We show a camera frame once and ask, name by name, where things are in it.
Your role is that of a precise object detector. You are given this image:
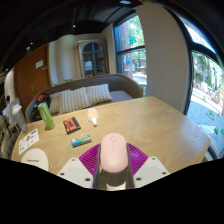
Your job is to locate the clear shaker bottle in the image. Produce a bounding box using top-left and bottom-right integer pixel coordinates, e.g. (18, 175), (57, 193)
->
(10, 103), (29, 134)

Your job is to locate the white oval hippo mouse pad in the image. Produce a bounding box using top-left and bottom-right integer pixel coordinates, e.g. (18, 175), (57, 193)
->
(20, 147), (50, 172)

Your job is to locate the white sticker sheet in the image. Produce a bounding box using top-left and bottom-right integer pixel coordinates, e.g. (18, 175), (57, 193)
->
(18, 128), (40, 156)

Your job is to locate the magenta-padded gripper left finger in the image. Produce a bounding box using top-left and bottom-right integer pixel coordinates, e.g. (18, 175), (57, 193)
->
(57, 143), (102, 190)

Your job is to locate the brown curved sofa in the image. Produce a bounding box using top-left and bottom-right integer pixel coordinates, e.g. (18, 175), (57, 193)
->
(24, 73), (144, 123)

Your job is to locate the black and orange box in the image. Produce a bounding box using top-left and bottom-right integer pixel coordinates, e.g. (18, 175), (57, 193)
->
(62, 116), (82, 135)

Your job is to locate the black bag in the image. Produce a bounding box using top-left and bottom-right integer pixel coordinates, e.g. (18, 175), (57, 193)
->
(31, 93), (52, 122)

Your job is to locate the brown wooden door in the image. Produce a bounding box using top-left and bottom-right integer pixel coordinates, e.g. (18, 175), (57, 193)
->
(13, 43), (53, 114)

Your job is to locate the small green and blue box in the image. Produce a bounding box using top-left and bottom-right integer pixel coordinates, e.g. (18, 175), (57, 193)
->
(70, 134), (93, 148)

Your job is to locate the pink computer mouse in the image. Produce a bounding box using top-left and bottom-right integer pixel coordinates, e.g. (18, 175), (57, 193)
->
(99, 132), (128, 174)

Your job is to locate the green drink can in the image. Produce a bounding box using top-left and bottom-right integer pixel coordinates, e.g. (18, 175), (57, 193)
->
(36, 101), (56, 131)

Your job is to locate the arched glass-door cabinet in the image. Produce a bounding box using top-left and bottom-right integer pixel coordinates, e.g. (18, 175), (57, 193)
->
(77, 39), (110, 79)

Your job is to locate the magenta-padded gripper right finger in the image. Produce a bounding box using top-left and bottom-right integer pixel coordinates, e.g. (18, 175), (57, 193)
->
(125, 142), (170, 190)

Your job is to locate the striped cushion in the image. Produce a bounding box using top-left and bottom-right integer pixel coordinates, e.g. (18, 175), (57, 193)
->
(59, 87), (92, 114)
(49, 91), (63, 115)
(85, 83), (113, 107)

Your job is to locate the clear plastic wrapped tube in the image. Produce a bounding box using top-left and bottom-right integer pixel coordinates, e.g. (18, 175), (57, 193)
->
(87, 107), (100, 128)

